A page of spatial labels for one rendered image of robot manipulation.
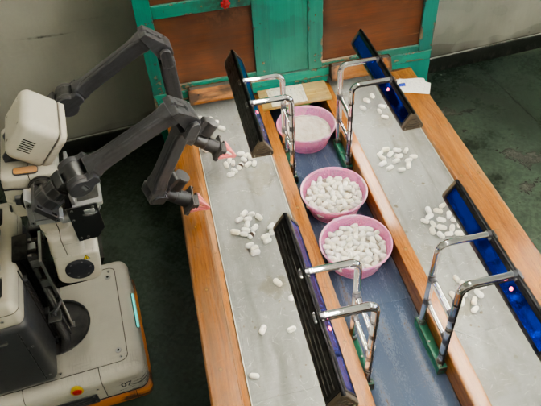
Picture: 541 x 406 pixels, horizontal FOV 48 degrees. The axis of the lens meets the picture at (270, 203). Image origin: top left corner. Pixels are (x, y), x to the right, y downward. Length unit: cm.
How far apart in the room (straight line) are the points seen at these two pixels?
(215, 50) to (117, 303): 121
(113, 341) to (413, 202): 136
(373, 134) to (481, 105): 164
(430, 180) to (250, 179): 73
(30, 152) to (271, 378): 101
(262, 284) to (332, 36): 128
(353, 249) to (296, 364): 52
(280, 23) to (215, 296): 129
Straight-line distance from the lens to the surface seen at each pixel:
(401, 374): 205
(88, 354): 268
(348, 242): 227
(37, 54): 366
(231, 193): 246
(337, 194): 243
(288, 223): 182
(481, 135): 401
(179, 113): 182
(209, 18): 273
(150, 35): 214
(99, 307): 280
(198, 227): 232
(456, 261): 226
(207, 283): 214
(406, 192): 247
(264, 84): 293
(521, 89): 448
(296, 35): 285
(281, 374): 196
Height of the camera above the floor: 246
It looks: 45 degrees down
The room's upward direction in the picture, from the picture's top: 4 degrees counter-clockwise
